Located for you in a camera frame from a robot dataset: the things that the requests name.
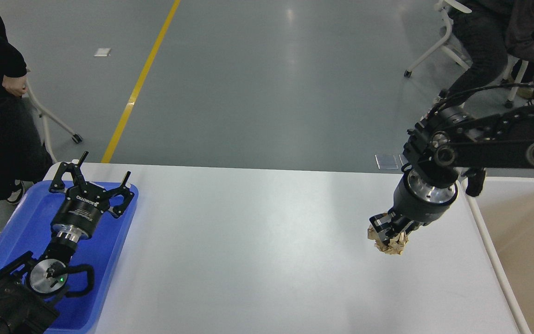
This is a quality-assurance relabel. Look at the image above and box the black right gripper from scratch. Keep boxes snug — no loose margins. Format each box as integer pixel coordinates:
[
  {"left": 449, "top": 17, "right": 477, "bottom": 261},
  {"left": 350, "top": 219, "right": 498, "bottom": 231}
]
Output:
[{"left": 369, "top": 170, "right": 458, "bottom": 242}]

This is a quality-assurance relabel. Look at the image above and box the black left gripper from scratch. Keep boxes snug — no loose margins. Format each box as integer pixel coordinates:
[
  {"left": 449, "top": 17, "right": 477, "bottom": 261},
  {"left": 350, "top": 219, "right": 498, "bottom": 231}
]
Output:
[{"left": 48, "top": 152, "right": 135, "bottom": 241}]

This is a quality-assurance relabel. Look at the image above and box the brown paper ball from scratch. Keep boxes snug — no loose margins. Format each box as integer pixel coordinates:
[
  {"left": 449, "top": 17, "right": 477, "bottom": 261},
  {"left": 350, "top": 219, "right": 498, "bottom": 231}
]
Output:
[{"left": 367, "top": 226, "right": 409, "bottom": 255}]

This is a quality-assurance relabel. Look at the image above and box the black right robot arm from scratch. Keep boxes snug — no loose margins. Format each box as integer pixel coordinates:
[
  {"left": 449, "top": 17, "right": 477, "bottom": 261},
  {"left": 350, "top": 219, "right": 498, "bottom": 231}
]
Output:
[{"left": 368, "top": 92, "right": 534, "bottom": 254}]

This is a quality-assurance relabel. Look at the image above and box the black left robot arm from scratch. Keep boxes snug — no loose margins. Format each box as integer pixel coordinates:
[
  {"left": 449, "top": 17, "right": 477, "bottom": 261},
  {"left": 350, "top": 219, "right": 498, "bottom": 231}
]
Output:
[{"left": 0, "top": 158, "right": 138, "bottom": 334}]

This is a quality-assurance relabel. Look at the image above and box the metal floor plate left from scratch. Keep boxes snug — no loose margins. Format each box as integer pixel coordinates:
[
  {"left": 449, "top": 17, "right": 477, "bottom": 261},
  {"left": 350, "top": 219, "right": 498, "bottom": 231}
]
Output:
[{"left": 375, "top": 154, "right": 399, "bottom": 170}]

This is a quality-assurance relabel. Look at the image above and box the metal floor plate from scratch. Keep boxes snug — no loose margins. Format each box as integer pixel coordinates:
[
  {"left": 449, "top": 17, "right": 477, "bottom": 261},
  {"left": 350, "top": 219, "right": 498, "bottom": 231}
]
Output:
[
  {"left": 375, "top": 154, "right": 399, "bottom": 170},
  {"left": 398, "top": 154, "right": 409, "bottom": 167}
]

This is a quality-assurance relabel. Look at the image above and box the metal floor plate right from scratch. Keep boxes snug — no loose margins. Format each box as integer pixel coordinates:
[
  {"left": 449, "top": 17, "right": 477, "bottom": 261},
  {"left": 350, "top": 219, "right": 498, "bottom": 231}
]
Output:
[{"left": 398, "top": 154, "right": 409, "bottom": 167}]

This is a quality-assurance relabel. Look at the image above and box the blue plastic tray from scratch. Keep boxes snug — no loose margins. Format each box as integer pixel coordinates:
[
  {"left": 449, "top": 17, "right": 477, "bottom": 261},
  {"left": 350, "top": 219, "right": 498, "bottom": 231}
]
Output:
[{"left": 0, "top": 182, "right": 139, "bottom": 334}]

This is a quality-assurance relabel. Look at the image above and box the white chair left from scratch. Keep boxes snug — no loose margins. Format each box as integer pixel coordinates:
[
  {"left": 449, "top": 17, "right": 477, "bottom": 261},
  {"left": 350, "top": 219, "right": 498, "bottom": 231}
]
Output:
[{"left": 22, "top": 70, "right": 83, "bottom": 164}]

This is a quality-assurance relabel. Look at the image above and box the beige plastic bin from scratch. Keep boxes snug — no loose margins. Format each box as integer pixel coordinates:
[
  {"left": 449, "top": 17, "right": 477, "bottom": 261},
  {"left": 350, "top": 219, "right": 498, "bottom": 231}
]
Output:
[{"left": 466, "top": 177, "right": 534, "bottom": 334}]

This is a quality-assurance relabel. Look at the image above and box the person in black left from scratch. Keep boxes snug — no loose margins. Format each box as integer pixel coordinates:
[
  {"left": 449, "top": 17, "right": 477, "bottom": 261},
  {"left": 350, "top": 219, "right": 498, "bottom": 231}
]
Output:
[{"left": 0, "top": 16, "right": 53, "bottom": 204}]

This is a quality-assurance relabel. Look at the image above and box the white rolling chair right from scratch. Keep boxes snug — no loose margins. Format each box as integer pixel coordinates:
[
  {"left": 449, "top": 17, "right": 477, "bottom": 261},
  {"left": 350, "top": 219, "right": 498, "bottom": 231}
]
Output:
[{"left": 403, "top": 0, "right": 528, "bottom": 109}]

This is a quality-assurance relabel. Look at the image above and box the seated person in black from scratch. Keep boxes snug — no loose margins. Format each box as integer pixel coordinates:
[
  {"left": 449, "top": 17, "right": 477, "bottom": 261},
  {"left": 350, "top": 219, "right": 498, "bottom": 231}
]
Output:
[{"left": 434, "top": 0, "right": 534, "bottom": 103}]

